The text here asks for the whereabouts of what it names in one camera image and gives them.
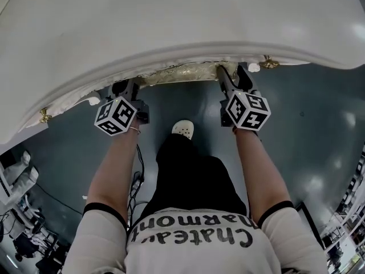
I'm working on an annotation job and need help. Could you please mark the brass drawer knob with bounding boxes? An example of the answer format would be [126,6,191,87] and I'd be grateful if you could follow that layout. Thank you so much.
[38,108,52,124]
[258,55,282,70]

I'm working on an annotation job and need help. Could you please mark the black floor cable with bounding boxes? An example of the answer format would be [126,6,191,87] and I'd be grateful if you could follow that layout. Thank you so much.
[35,183,86,215]

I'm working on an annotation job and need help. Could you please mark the tangle of cables and equipment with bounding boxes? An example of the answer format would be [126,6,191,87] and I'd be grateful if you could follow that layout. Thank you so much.
[0,198,68,274]

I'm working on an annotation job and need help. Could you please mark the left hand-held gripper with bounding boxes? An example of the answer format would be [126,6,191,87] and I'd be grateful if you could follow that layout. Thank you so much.
[94,79,151,138]

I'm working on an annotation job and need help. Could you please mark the white shelving rack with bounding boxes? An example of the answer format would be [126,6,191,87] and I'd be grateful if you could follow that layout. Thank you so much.
[321,141,365,274]

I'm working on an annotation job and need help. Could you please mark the white ornate table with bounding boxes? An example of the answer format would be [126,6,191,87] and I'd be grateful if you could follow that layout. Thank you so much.
[0,0,365,204]

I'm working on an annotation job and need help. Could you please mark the white printed t-shirt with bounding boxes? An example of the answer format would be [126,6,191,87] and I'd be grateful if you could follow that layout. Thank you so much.
[60,200,329,274]

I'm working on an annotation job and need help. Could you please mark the cream gold patterned cushion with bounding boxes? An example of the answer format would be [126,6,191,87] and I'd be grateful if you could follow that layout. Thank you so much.
[136,61,240,87]

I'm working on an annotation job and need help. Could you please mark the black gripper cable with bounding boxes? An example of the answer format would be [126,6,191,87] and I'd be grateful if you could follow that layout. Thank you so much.
[127,143,147,229]

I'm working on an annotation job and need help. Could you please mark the white clog shoe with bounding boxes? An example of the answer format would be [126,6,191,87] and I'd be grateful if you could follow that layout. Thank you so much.
[171,119,196,140]

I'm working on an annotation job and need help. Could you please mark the person's right forearm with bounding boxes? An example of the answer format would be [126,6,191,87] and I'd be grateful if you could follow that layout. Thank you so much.
[232,126,294,225]

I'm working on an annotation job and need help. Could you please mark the person's left forearm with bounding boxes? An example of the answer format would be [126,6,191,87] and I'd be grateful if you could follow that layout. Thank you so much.
[86,126,143,227]

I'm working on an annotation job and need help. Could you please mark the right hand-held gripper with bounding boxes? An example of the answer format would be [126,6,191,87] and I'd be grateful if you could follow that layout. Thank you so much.
[216,65,272,132]

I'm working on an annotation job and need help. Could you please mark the person's black trousers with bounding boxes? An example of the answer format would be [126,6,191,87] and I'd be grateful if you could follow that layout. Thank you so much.
[140,132,248,220]

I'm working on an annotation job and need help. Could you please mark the black-legged white table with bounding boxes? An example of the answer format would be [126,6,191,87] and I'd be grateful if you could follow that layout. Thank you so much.
[294,201,325,251]

